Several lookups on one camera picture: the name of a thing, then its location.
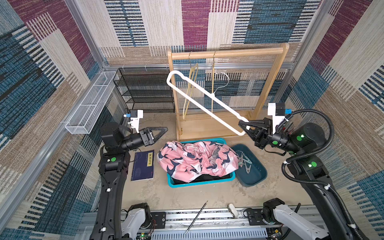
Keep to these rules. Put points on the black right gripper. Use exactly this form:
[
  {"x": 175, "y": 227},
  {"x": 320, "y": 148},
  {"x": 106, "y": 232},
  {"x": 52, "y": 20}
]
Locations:
[{"x": 264, "y": 135}]

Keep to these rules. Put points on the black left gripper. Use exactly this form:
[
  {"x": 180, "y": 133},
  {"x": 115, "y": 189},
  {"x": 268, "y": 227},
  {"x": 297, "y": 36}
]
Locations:
[{"x": 147, "y": 133}]

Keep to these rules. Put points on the mint clothespin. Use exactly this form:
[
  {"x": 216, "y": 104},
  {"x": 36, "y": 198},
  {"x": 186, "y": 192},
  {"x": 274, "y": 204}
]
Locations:
[{"x": 246, "y": 160}]

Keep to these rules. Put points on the pink patterned shorts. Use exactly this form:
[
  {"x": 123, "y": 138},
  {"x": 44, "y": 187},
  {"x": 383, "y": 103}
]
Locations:
[{"x": 186, "y": 162}]

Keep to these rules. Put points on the white clothespin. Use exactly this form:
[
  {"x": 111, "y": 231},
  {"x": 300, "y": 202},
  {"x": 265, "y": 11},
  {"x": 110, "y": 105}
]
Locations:
[{"x": 248, "y": 167}]

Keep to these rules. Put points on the black shorts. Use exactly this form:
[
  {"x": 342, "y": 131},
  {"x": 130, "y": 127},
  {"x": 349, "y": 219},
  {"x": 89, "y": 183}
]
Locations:
[{"x": 201, "y": 180}]

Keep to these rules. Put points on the yellow hanger of black shorts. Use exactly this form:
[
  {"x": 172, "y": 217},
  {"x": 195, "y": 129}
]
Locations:
[{"x": 212, "y": 80}]

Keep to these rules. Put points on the yellow hanger of beige shorts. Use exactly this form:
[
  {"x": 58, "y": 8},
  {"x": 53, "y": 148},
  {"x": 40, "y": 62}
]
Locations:
[{"x": 193, "y": 76}]

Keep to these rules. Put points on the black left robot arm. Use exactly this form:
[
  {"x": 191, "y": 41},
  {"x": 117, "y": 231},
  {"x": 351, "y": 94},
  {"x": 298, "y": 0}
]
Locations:
[{"x": 119, "y": 140}]

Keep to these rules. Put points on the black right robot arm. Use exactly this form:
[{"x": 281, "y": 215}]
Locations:
[{"x": 305, "y": 168}]

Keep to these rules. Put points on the wooden clothes rack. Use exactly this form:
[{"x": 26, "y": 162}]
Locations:
[{"x": 208, "y": 124}]

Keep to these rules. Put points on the dark blue book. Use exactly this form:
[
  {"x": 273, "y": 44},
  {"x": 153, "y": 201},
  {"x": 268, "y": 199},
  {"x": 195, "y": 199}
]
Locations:
[{"x": 143, "y": 166}]

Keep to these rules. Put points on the dark teal plastic tray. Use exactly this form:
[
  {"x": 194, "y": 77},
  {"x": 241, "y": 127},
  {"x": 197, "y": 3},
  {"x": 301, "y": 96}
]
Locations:
[{"x": 258, "y": 172}]

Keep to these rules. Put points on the turquoise plastic basket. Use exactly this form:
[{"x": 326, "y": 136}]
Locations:
[{"x": 218, "y": 140}]

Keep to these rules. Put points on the small white block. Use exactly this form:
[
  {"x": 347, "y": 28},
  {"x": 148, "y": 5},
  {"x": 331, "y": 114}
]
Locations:
[{"x": 232, "y": 209}]

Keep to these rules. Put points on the thin metal rod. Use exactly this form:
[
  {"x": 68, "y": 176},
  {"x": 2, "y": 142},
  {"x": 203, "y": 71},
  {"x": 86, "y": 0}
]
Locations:
[{"x": 196, "y": 217}]

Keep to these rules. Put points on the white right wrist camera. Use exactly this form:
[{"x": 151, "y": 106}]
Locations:
[{"x": 278, "y": 112}]

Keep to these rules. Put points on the black wire shelf rack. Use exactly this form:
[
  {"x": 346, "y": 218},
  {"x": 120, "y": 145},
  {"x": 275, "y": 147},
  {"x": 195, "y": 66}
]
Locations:
[{"x": 145, "y": 89}]

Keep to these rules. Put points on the white wire wall basket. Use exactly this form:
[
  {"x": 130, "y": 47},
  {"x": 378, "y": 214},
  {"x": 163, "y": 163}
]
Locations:
[{"x": 87, "y": 113}]

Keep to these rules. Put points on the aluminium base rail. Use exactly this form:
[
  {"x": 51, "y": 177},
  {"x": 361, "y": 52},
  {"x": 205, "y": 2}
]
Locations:
[{"x": 212, "y": 224}]

